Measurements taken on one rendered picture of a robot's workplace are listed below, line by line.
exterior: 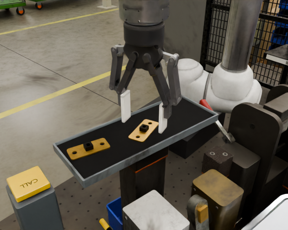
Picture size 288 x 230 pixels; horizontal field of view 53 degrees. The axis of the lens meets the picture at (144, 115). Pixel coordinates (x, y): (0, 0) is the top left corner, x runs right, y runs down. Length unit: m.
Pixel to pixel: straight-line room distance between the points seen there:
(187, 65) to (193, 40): 2.34
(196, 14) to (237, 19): 2.38
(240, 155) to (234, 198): 0.15
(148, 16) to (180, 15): 3.08
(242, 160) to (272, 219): 0.14
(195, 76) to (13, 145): 1.91
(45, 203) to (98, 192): 0.59
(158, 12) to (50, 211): 0.41
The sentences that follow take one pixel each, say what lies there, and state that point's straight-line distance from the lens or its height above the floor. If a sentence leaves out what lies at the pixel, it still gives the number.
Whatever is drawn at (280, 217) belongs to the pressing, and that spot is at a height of 1.00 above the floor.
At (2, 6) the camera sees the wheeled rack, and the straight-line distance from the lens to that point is 7.14.
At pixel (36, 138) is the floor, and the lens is 2.73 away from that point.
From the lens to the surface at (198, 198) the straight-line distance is 0.58.
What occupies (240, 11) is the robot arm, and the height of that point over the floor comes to 1.32.
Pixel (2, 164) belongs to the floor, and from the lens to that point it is 2.56.
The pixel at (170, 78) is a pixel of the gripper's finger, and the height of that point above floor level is 1.31.
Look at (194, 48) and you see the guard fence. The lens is 3.54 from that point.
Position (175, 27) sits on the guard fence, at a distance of 3.65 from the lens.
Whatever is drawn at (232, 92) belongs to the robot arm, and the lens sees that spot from 1.17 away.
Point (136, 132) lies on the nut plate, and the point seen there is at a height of 1.16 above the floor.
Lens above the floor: 1.54
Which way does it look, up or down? 32 degrees down
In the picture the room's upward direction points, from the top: straight up
